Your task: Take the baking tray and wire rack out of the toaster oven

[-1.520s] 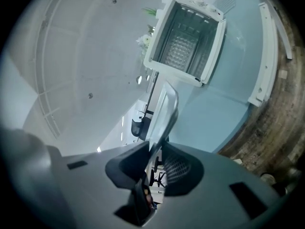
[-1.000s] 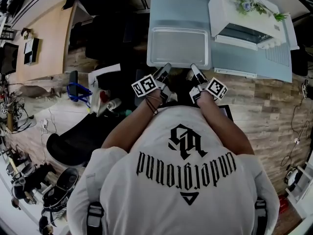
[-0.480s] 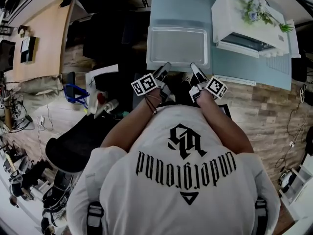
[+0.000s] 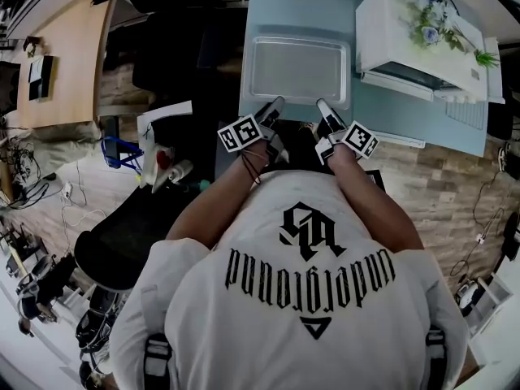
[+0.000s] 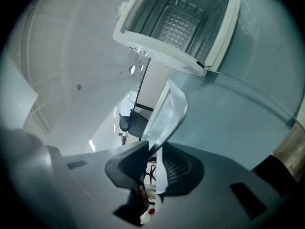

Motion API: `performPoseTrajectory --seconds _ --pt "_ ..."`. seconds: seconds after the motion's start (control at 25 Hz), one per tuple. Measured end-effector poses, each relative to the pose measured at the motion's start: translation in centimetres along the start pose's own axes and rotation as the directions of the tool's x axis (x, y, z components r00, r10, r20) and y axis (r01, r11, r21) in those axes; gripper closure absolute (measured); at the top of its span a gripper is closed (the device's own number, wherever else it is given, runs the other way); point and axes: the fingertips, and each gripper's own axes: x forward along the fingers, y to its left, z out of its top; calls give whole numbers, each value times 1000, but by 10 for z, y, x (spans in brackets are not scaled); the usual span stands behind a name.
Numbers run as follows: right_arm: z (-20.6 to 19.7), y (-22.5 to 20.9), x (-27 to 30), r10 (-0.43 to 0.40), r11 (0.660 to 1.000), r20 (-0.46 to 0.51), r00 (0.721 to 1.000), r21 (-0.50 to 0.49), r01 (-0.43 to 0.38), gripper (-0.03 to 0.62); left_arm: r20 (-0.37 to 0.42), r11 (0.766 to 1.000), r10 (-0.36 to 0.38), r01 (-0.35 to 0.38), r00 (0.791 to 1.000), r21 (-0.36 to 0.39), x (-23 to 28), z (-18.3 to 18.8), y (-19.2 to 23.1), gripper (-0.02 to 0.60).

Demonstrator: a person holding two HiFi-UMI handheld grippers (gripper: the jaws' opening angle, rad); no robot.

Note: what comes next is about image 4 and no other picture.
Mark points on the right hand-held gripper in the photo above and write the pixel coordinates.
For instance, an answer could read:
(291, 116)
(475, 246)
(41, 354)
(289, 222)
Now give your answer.
(359, 139)

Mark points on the blue metal frame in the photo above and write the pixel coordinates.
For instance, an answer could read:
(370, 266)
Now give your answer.
(120, 154)

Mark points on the white plush toy red spots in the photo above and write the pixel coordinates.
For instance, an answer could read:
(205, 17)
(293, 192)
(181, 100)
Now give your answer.
(162, 169)

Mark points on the light wooden desk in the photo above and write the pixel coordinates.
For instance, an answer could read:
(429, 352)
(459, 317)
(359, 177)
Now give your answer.
(73, 55)

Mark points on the person's left forearm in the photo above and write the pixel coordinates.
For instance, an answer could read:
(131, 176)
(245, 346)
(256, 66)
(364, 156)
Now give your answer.
(215, 205)

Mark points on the white black round device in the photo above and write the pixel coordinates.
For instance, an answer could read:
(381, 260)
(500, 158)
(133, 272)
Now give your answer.
(467, 294)

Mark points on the silver baking tray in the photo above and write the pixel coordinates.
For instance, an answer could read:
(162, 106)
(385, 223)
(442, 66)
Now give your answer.
(296, 71)

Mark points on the artificial flower bouquet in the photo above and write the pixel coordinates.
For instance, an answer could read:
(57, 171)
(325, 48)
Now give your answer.
(430, 33)

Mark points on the white paper sheet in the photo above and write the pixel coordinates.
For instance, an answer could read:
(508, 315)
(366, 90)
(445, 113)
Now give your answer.
(162, 116)

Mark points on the white printed t-shirt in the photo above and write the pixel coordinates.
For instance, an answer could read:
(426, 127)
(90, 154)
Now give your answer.
(243, 339)

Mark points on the light blue table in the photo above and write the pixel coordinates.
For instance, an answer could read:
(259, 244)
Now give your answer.
(308, 6)

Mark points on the small green potted plant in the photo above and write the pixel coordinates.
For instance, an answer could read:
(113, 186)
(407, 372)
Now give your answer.
(485, 58)

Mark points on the white rectangular panel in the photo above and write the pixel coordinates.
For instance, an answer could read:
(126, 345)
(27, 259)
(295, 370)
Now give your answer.
(493, 79)

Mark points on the black monitor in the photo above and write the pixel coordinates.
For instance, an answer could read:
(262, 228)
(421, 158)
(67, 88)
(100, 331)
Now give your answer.
(9, 87)

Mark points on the white toaster oven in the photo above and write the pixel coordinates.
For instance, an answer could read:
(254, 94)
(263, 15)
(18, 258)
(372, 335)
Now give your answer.
(382, 27)

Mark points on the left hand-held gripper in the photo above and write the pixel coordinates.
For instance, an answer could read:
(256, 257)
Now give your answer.
(239, 133)

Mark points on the person's right forearm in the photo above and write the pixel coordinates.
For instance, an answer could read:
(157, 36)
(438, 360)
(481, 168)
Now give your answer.
(373, 201)

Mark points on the black white box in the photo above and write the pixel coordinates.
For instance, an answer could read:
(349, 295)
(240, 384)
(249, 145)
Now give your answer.
(40, 77)

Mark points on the small dark desk ornament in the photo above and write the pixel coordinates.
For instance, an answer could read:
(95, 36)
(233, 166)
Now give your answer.
(33, 46)

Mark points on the white power strip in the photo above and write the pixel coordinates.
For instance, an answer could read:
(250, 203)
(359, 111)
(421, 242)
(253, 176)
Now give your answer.
(482, 239)

